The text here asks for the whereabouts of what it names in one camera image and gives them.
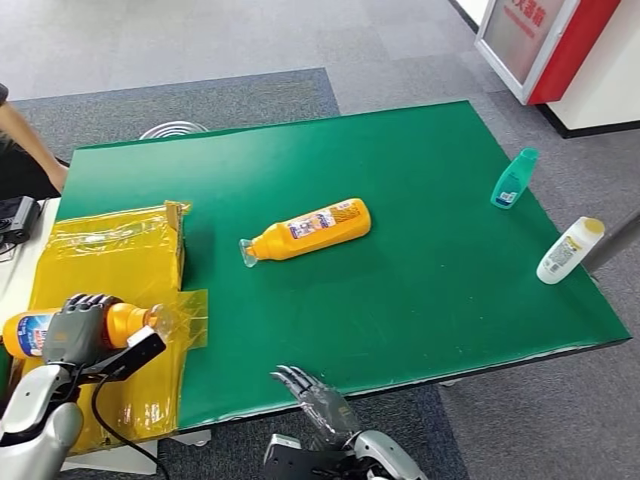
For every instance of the person at desk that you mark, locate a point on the person at desk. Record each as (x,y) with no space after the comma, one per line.
(25,142)

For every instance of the white bottle yellow cap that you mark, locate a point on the white bottle yellow cap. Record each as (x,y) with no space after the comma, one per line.
(569,252)

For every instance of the white side table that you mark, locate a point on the white side table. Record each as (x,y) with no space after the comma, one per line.
(20,285)

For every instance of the black electronic device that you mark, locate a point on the black electronic device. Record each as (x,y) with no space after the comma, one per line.
(19,215)

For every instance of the large orange detergent bottle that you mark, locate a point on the large orange detergent bottle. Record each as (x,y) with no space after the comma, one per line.
(125,324)

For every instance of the teal plastic bottle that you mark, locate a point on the teal plastic bottle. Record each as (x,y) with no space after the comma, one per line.
(513,179)

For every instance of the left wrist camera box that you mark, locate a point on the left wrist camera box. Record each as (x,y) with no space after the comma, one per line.
(143,344)

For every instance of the red white sign board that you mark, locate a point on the red white sign board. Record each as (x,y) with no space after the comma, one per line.
(530,40)

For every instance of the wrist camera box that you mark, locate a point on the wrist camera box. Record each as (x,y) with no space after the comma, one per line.
(295,460)
(143,344)

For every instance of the grey metal pole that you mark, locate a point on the grey metal pole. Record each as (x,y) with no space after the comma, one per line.
(615,242)

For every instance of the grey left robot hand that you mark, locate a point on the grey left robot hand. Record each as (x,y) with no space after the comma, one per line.
(75,334)

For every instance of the small orange detergent bottle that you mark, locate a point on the small orange detergent bottle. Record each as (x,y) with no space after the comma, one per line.
(320,228)

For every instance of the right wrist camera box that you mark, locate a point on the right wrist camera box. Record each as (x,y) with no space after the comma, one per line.
(295,460)

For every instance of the yellow wrapped cardboard box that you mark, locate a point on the yellow wrapped cardboard box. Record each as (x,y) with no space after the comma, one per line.
(115,265)

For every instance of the white cabinet black base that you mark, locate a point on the white cabinet black base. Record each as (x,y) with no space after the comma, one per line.
(605,86)

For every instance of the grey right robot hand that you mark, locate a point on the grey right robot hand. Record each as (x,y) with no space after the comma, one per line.
(324,407)

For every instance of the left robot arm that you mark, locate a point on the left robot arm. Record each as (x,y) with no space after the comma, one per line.
(35,417)

